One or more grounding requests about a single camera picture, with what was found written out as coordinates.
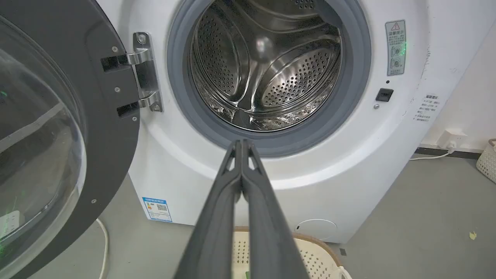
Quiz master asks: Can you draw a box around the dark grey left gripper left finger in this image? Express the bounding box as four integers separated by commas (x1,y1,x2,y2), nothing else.
173,140,243,279

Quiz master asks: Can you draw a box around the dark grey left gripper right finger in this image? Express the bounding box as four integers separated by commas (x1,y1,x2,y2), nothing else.
242,139,310,279

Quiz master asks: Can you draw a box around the white front-load washing machine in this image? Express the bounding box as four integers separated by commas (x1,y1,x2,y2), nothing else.
97,0,496,244

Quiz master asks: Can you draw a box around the dark grey washing machine door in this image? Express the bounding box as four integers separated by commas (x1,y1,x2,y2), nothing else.
0,0,141,279

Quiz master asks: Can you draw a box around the cream perforated laundry basket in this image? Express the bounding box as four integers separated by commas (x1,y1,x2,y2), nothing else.
232,226,352,279

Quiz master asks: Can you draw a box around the blue energy label sticker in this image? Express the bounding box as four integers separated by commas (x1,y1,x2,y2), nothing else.
142,197,173,223

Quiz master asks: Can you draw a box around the chrome door hinge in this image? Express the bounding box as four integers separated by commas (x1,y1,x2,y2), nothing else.
126,32,164,113

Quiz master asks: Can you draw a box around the grey warning label sticker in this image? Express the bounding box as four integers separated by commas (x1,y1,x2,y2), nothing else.
385,20,406,76

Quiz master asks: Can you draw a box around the white perforated storage basket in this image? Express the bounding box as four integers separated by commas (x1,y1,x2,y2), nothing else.
476,138,496,184

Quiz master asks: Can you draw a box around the white cable on floor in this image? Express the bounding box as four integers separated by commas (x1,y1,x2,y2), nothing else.
96,218,109,279

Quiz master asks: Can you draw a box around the white power cable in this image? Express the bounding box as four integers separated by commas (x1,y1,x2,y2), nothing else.
409,146,456,161

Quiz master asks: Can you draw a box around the white wall power adapter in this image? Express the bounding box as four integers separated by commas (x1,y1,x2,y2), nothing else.
438,129,468,150

